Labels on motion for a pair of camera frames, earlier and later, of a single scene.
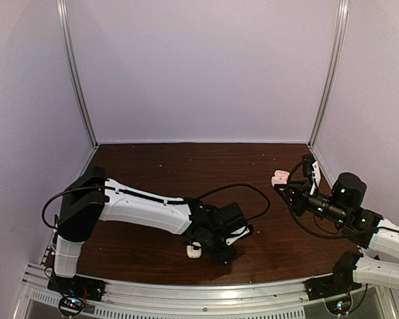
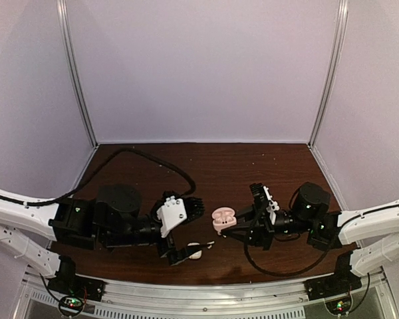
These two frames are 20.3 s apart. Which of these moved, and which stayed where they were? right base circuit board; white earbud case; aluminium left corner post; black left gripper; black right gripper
Moved: black right gripper; black left gripper
Stayed: white earbud case; right base circuit board; aluminium left corner post
